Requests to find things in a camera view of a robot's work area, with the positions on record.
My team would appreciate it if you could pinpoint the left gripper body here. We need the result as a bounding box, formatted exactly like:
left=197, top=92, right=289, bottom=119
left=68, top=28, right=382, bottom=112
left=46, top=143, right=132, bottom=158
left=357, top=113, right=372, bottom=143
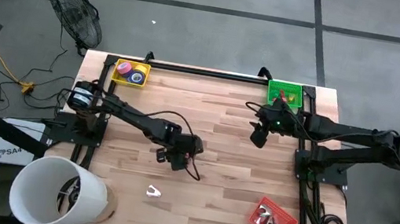
left=153, top=128, right=207, bottom=175

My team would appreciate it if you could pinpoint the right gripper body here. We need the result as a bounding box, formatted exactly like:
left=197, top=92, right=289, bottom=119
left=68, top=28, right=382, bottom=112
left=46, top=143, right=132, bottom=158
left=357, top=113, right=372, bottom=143
left=247, top=95, right=295, bottom=153

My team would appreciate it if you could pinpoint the dark blue tape roll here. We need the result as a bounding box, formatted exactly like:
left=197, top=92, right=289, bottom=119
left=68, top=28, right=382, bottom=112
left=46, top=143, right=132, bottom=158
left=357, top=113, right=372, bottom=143
left=127, top=71, right=147, bottom=86

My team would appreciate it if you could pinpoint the yellow tape roll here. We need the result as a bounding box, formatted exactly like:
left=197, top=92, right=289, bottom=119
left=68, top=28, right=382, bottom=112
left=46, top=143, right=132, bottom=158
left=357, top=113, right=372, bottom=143
left=134, top=63, right=151, bottom=75

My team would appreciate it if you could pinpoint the pink tape roll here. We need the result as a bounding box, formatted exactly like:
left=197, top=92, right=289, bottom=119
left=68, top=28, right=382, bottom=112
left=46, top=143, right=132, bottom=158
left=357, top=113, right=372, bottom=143
left=115, top=60, right=134, bottom=77

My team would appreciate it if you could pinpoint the orange plastic basket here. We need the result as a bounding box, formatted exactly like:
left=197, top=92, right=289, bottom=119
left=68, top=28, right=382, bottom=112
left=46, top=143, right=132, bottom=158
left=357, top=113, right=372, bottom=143
left=247, top=194, right=303, bottom=224

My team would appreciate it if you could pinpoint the pink staple remover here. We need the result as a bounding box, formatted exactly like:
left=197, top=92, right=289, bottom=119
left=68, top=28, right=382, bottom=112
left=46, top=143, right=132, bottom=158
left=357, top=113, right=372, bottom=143
left=145, top=184, right=163, bottom=200

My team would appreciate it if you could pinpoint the green plastic basket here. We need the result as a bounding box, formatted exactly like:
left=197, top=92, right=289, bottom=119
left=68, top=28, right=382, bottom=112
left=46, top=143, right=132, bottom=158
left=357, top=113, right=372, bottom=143
left=264, top=79, right=306, bottom=111

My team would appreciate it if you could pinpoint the yellow plastic basket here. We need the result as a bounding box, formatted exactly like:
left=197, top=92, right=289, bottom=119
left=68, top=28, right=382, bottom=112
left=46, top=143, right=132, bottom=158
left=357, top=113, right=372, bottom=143
left=110, top=57, right=152, bottom=89

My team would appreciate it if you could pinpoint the round wooden disc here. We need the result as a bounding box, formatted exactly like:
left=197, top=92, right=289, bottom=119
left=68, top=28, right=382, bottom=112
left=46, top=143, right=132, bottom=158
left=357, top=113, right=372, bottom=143
left=94, top=183, right=120, bottom=224

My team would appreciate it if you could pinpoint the white cylinder shade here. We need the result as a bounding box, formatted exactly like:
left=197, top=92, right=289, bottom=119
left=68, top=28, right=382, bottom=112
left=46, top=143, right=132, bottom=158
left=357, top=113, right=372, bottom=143
left=4, top=150, right=114, bottom=224

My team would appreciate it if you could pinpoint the white printed box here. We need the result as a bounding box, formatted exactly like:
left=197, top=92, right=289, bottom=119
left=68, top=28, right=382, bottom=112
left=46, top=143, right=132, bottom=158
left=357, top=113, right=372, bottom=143
left=0, top=116, right=52, bottom=171

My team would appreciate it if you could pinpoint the black floor fan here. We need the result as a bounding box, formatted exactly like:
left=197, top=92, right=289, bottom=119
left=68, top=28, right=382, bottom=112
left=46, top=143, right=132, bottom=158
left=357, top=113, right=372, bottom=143
left=37, top=0, right=108, bottom=59

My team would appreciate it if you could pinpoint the black stand beam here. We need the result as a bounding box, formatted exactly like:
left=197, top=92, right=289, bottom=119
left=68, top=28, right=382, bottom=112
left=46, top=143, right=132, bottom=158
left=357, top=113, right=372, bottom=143
left=0, top=101, right=55, bottom=159

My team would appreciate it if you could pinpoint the black table frame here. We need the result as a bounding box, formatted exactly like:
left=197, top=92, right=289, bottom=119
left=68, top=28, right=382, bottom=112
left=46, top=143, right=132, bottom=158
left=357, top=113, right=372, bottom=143
left=35, top=46, right=377, bottom=224

